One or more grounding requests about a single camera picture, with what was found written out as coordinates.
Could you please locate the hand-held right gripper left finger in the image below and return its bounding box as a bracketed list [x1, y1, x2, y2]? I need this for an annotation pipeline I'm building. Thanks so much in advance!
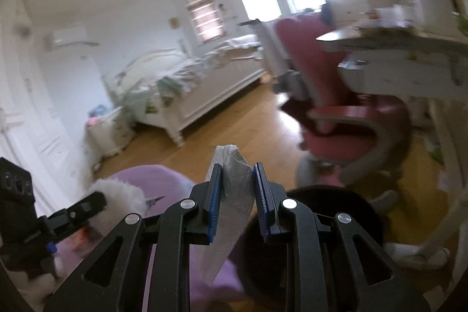
[43, 163, 224, 312]

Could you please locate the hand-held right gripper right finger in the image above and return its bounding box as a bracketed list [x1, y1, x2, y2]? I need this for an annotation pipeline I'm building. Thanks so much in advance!
[253, 162, 433, 312]

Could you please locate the white bed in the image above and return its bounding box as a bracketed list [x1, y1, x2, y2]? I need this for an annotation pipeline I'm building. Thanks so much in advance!
[102, 34, 270, 147]

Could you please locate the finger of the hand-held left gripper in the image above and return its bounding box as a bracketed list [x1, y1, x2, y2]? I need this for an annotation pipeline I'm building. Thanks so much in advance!
[35, 191, 109, 247]

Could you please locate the window with pink blind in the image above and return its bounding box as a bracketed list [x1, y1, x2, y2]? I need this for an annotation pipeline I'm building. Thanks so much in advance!
[182, 0, 226, 44]

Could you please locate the white nightstand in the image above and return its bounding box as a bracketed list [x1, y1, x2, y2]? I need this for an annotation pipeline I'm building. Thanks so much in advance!
[85, 105, 135, 167]

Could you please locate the white dresser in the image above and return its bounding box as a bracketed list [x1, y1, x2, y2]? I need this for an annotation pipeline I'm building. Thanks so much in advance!
[327, 0, 397, 28]

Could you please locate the black round bin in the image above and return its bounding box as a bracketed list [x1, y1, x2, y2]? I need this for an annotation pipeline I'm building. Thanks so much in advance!
[235, 186, 384, 312]

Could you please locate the white wardrobe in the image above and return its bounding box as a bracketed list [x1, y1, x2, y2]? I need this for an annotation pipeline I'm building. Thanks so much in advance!
[0, 0, 94, 214]

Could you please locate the white desk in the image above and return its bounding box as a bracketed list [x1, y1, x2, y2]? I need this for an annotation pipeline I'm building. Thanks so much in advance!
[316, 25, 468, 274]

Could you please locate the white air conditioner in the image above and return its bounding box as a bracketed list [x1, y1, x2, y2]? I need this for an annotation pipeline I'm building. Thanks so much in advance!
[44, 25, 100, 51]

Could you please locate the grey floor stand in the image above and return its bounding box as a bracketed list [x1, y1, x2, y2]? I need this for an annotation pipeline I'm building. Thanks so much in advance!
[238, 18, 305, 101]

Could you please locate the white fluffy plush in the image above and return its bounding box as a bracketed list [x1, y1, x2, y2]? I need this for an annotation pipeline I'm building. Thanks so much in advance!
[87, 178, 147, 222]

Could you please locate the pink swivel chair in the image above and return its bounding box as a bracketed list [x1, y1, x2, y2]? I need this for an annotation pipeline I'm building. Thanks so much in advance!
[272, 18, 414, 218]

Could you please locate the white plastic wrapper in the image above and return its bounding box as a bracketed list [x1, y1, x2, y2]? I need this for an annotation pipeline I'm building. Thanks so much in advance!
[199, 144, 256, 288]

